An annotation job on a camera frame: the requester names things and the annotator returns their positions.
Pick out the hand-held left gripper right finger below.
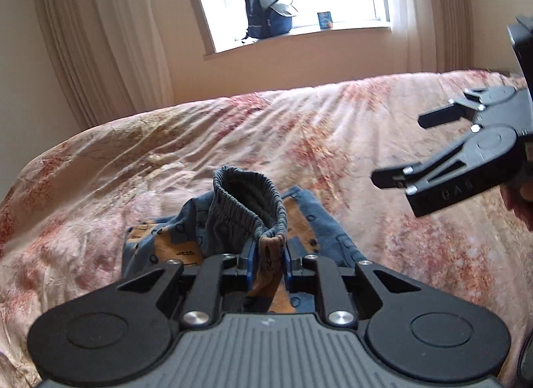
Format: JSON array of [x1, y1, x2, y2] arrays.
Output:
[[285, 242, 422, 327]]

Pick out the dark blue backpack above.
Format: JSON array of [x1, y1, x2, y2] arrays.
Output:
[[242, 0, 299, 42]]

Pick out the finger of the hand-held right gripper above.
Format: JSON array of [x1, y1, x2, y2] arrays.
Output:
[[372, 133, 480, 197], [418, 88, 493, 130]]

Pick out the blue patterned pants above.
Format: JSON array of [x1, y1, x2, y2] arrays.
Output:
[[121, 165, 368, 314]]

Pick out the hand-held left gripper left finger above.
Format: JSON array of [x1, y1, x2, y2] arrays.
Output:
[[118, 240, 257, 329]]

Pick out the floral pink bed sheet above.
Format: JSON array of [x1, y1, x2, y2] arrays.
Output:
[[0, 69, 533, 388]]

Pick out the cream curtain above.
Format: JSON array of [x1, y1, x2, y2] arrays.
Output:
[[387, 0, 515, 77], [31, 0, 211, 127]]

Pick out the person's right hand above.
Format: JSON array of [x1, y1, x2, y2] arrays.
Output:
[[501, 171, 533, 231]]

